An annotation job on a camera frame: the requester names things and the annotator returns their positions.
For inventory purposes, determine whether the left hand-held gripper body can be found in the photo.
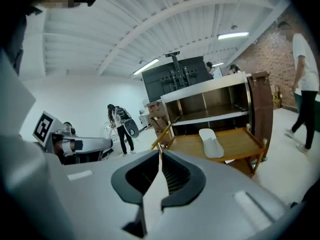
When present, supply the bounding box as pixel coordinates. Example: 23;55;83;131
32;110;84;165

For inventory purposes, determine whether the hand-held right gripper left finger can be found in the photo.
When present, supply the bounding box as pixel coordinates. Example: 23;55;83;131
48;149;161;240

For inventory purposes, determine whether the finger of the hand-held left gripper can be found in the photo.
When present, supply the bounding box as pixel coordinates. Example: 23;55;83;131
74;136;114;161

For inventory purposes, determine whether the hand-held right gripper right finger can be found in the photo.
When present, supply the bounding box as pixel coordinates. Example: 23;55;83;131
146;149;289;240

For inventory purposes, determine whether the wooden shelf cart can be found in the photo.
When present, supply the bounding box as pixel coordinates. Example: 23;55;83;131
149;122;268;179

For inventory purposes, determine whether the white low cabinet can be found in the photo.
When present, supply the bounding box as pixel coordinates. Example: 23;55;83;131
138;113;152;133

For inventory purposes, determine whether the brown cabinet door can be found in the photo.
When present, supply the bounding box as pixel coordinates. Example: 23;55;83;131
146;100;174;146
246;70;274;160

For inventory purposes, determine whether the black screen on stand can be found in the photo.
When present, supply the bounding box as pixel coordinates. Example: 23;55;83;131
141;50;212;103

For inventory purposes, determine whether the long ceiling lamp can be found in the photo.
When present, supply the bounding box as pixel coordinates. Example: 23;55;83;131
216;31;250;41
132;57;161;76

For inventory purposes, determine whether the brown cabinet with white top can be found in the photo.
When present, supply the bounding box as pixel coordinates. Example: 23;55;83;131
160;71;256;138

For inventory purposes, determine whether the person's torso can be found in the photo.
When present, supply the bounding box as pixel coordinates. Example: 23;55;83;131
0;5;44;76

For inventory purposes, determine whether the yellow stand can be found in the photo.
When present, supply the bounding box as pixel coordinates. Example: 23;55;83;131
272;84;282;110

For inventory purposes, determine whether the white board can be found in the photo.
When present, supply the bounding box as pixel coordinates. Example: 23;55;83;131
211;65;224;80

